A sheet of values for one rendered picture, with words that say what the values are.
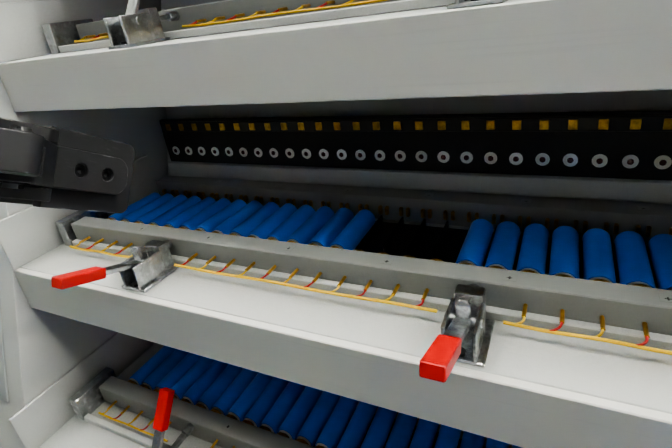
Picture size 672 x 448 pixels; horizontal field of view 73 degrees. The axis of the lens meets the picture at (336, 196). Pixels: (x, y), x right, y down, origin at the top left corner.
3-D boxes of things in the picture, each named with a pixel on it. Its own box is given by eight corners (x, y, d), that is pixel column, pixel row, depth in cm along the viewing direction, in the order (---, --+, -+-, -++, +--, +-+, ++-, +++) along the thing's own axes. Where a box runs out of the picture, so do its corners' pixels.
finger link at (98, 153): (15, 104, 14) (175, 146, 20) (-40, 106, 16) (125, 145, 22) (0, 206, 14) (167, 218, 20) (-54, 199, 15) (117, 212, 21)
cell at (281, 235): (317, 221, 45) (283, 256, 39) (301, 220, 45) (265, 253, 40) (314, 204, 44) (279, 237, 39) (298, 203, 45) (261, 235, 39)
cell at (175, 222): (219, 212, 50) (178, 241, 45) (207, 210, 51) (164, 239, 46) (215, 196, 49) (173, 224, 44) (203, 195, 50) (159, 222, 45)
